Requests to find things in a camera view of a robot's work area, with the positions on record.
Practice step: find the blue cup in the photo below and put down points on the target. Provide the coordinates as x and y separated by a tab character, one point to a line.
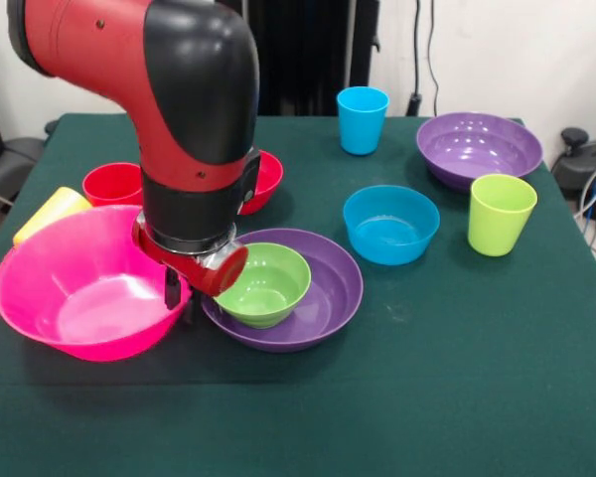
361	126

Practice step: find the blue bowl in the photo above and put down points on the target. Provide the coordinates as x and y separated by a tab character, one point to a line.
391	233

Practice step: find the red cup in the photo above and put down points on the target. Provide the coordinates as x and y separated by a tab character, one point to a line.
111	184

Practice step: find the purple bowl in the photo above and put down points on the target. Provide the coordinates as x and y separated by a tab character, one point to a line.
335	293
479	149

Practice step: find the green cup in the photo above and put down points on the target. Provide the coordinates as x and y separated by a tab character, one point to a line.
499	223

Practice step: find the large pink bowl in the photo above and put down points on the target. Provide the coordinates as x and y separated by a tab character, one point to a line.
79	298

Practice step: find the green ribbed bowl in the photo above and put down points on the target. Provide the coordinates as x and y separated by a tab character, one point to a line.
268	293

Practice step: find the black office chair base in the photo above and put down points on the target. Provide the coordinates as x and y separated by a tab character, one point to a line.
583	164
10	164

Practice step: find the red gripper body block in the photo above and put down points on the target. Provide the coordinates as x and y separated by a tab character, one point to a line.
223	275

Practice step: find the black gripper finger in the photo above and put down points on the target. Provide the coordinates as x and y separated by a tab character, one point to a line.
191	308
172	293

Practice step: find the red bowl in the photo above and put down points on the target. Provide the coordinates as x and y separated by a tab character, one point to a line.
268	179

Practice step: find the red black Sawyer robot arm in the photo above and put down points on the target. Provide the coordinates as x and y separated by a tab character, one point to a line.
189	99

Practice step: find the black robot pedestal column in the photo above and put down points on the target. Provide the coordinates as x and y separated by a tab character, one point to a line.
303	54

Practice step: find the dark green table cloth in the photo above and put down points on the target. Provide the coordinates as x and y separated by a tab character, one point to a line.
298	412

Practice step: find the yellow cup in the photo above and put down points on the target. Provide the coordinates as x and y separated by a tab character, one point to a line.
49	213

